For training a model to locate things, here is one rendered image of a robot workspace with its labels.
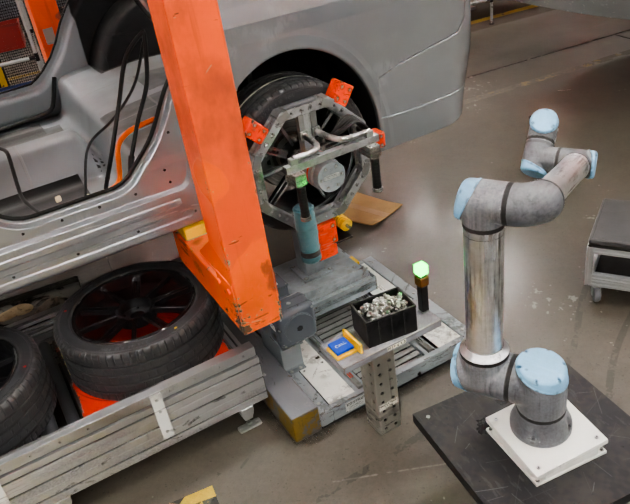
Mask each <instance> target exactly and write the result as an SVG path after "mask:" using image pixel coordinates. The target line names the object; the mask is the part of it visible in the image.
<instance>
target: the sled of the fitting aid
mask: <svg viewBox="0 0 630 504"><path fill-rule="evenodd" d="M337 248H338V249H339V250H341V251H342V252H343V253H345V254H346V255H347V256H348V257H350V258H351V259H352V260H354V261H355V262H356V263H358V264H359V265H360V266H361V267H363V273H364V275H362V276H360V277H358V278H356V279H354V280H351V281H349V282H347V283H345V284H343V285H340V286H338V287H336V288H334V289H332V290H329V291H327V292H325V293H323V294H321V295H318V296H316V297H314V298H312V299H310V301H311V302H312V304H313V309H314V312H315V315H316V317H318V316H320V315H322V314H324V313H326V312H329V311H331V310H333V309H335V308H337V307H339V306H341V305H344V304H346V303H348V302H350V301H352V300H354V299H357V298H359V297H361V296H363V295H365V294H367V293H369V292H372V291H374V290H376V289H378V287H377V278H376V275H374V274H373V273H372V272H370V271H369V270H368V269H366V268H365V267H364V266H363V265H361V264H360V262H359V261H358V260H357V259H355V258H354V257H353V256H350V255H348V254H347V253H346V252H344V251H343V250H342V249H340V248H339V247H338V246H337Z"/></svg>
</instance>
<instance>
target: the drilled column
mask: <svg viewBox="0 0 630 504"><path fill-rule="evenodd" d="M360 368H361V375H362V383H363V390H364V397H365V404H366V411H367V419H368V422H369V423H370V424H371V426H372V427H373V428H374V429H375V430H376V431H377V432H378V433H379V434H380V435H384V434H386V433H387V432H389V431H391V430H393V429H395V428H396V427H398V426H400V425H401V417H400V407H399V397H398V388H397V378H396V369H395V359H394V350H392V351H390V352H389V353H387V354H385V355H383V356H381V357H379V358H377V359H375V360H373V361H371V362H369V363H367V364H365V365H363V366H361V367H360ZM370 420H371V421H370ZM395 422H397V423H396V424H395ZM377 427H378V428H377ZM386 428H387V429H386ZM385 429H386V430H385Z"/></svg>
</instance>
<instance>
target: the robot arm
mask: <svg viewBox="0 0 630 504"><path fill-rule="evenodd" d="M529 124H530V126H529V131H528V135H527V139H526V144H525V148H524V152H523V157H522V159H521V167H520V169H521V171H522V172H523V173H524V174H526V175H528V176H530V177H534V178H541V179H537V180H534V181H532V182H527V183H514V182H507V181H499V180H490V179H482V178H467V179H465V180H464V181H463V182H462V184H461V186H460V188H459V190H458V192H457V195H456V199H455V203H454V217H455V218H456V219H458V220H460V219H461V220H462V228H463V249H464V289H465V329H466V337H465V338H464V339H463V340H462V341H461V342H459V343H458V344H457V345H456V347H455V349H454V352H453V358H452V359H451V367H450V374H451V380H452V383H453V384H454V386H456V387H457V388H460V389H463V390H465V391H467V392H472V393H476V394H480V395H483V396H487V397H491V398H495V399H499V400H502V401H506V402H510V403H514V404H515V405H514V406H513V408H512V410H511V412H510V428H511V430H512V432H513V434H514V435H515V436H516V437H517V438H518V439H519V440H520V441H521V442H523V443H525V444H527V445H529V446H532V447H536V448H552V447H556V446H559V445H561V444H562V443H564V442H565V441H566V440H567V439H568V438H569V437H570V435H571V432H572V425H573V422H572V417H571V414H570V412H569V410H568V408H567V394H568V383H569V377H568V370H567V366H566V364H565V362H564V360H563V359H562V358H561V357H560V356H559V355H558V354H556V353H555V352H553V351H551V350H549V351H548V350H547V349H544V348H530V349H527V350H525V352H522V353H520V354H516V353H511V352H510V347H509V344H508V342H507V341H506V340H505V339H504V338H503V300H504V228H505V226H510V227H530V226H538V225H542V224H546V223H548V222H551V221H552V220H554V219H555V218H556V217H557V216H558V215H559V214H560V213H561V212H562V210H563V208H564V204H565V199H566V197H567V196H568V195H569V194H570V193H571V192H572V191H573V189H574V188H575V187H576V186H577V185H578V184H579V183H580V181H581V180H582V179H583V178H586V179H592V178H594V176H595V171H596V165H597V156H598V154H597V152H596V151H593V150H590V149H589V150H583V149H572V148H560V147H555V146H554V143H555V141H556V138H557V131H559V130H558V125H559V119H558V116H557V114H556V113H555V112H554V111H552V110H550V109H539V110H537V111H535V112H534V113H533V114H532V116H529Z"/></svg>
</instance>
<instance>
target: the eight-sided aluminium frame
mask: <svg viewBox="0 0 630 504"><path fill-rule="evenodd" d="M322 108H327V109H328V110H330V111H331V112H333V113H334V114H336V115H337V116H339V117H340V118H341V117H342V116H344V115H346V114H350V115H354V116H356V117H357V118H358V119H360V120H361V121H363V122H364V123H365V124H366V122H365V121H364V120H363V119H362V118H360V117H358V116H357V115H355V114H354V113H352V112H351V111H350V110H348V109H347V108H345V107H344V106H342V105H340V104H338V103H336V102H334V99H332V98H330V97H329V96H327V95H325V94H322V93H320V94H315V95H314V96H311V97H308V98H305V99H302V100H299V101H296V102H293V103H290V104H287V105H284V106H281V107H278V108H275V109H273V110H272V112H271V114H269V117H268V119H267V121H266V122H265V124H264V127H266V128H267V129H269V132H268V134H267V135H266V137H265V139H264V141H263V142H262V144H261V145H259V144H257V143H256V142H254V143H253V145H252V147H251V149H250V150H249V151H248V152H249V157H250V161H251V166H252V171H253V176H254V181H255V186H256V191H257V196H258V200H259V205H260V210H261V212H263V213H265V214H266V215H269V216H271V217H273V218H275V219H277V220H279V221H281V222H283V223H285V224H287V225H289V226H291V227H293V228H295V229H296V227H295V221H294V216H293V215H291V214H289V213H288V212H286V211H284V210H282V209H280V208H278V207H276V206H274V205H272V204H270V203H269V202H268V197H267V192H266V187H265V181H264V176H263V171H262V166H261V162H262V160H263V159H264V157H265V155H266V153H267V152H268V150H269V148H270V146H271V145H272V143H273V141H274V140H275V138H276V136H277V134H278V133H279V131H280V129H281V127H282V126H283V124H284V122H285V121H287V120H290V119H293V118H295V117H297V116H299V115H304V114H307V113H310V111H313V110H315V111H316V110H319V109H322ZM299 110H300V111H299ZM356 126H358V125H357V124H354V125H352V126H351V132H352V134H353V133H356V132H358V131H356ZM265 144H266V145H265ZM255 150H256V151H255ZM354 157H355V166H354V168H353V169H352V171H351V173H350V174H349V176H348V178H347V179H346V181H345V183H344V185H343V186H342V188H341V190H340V191H339V193H338V195H337V196H336V198H335V200H334V201H333V202H331V203H329V204H326V205H324V206H322V207H319V208H317V209H314V212H315V217H316V222H317V224H319V223H321V222H324V221H326V220H328V219H331V218H333V217H336V216H338V215H339V216H340V215H341V214H343V213H345V211H346V209H348V206H349V204H350V203H351V201H352V199H353V198H354V196H355V194H356V193H357V191H358V189H359V188H360V186H361V184H362V183H363V181H364V179H365V178H366V176H367V175H368V173H369V171H370V164H371V163H370V159H369V158H368V157H366V156H364V155H362V154H360V153H359V149H357V150H354Z"/></svg>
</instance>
